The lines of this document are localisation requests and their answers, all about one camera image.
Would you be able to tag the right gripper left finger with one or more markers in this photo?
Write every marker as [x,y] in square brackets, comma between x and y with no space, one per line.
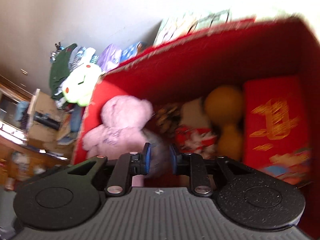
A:
[125,168]

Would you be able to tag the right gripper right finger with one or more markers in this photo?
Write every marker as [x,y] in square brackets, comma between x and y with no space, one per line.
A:
[193,166]

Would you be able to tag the pink plush bear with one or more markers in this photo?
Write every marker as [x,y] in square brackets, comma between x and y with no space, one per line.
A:
[123,130]

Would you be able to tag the cardboard box on floor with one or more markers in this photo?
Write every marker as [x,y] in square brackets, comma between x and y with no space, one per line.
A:
[47,125]

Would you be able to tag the red cardboard box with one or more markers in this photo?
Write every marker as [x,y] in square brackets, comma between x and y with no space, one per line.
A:
[231,53]

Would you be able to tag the bright green frog plush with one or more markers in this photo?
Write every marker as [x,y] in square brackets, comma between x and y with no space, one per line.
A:
[79,85]

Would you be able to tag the purple plastic pouch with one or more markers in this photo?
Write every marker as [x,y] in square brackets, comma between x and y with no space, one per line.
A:
[109,59]

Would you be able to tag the blue white patterned cloth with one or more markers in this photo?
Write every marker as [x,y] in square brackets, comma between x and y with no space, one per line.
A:
[132,51]

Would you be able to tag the dark green garment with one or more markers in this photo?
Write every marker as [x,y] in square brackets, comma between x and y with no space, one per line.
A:
[59,70]

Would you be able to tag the green cartoon bed sheet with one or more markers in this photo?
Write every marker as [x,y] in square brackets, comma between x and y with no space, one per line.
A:
[174,27]

